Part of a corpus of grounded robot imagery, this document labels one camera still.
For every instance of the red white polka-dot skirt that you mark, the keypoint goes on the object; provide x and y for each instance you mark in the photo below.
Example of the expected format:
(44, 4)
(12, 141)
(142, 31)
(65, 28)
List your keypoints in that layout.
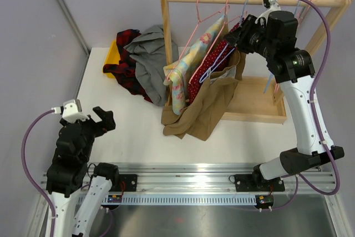
(193, 85)

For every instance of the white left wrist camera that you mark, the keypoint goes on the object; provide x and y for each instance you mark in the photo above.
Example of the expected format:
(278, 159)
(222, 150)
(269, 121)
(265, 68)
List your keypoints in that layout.
(71, 111)

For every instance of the red black plaid skirt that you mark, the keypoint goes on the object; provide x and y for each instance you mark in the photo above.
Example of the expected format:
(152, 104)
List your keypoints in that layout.
(124, 70)

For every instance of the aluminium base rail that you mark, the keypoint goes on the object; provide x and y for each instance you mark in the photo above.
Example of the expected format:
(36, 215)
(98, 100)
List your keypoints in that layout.
(176, 184)

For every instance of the tan brown skirt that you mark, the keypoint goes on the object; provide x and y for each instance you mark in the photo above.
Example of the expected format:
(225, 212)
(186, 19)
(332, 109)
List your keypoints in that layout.
(201, 117)

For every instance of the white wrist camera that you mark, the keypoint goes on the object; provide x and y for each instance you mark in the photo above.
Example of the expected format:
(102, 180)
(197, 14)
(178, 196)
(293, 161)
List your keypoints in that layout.
(271, 6)
(71, 111)

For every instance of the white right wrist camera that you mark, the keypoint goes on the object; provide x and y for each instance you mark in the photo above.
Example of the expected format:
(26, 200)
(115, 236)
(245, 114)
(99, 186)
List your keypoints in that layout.
(271, 6)

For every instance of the blue wire hanger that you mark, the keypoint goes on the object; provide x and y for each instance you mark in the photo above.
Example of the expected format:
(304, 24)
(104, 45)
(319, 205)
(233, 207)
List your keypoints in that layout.
(271, 76)
(226, 51)

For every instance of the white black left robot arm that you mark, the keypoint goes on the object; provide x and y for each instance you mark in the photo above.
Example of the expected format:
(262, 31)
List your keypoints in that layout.
(69, 166)

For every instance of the grey skirt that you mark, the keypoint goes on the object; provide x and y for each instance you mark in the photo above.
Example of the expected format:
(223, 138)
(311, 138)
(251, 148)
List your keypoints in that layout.
(148, 50)

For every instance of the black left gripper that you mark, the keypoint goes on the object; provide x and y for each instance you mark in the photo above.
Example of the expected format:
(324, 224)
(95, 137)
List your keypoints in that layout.
(105, 116)

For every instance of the yellow plastic tray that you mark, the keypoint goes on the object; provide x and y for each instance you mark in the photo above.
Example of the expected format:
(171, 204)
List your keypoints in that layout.
(113, 56)

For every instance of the pastel floral skirt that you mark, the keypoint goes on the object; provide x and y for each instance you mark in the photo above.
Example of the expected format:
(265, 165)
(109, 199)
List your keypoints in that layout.
(179, 73)

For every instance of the wooden clothes rack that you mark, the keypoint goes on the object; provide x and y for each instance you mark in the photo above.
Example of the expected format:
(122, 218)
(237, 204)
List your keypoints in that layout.
(250, 104)

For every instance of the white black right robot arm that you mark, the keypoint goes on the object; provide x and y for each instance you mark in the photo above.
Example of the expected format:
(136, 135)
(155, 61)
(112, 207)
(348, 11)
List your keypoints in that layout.
(274, 38)

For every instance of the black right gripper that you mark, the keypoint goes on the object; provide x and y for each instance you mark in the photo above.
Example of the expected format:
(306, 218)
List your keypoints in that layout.
(238, 38)

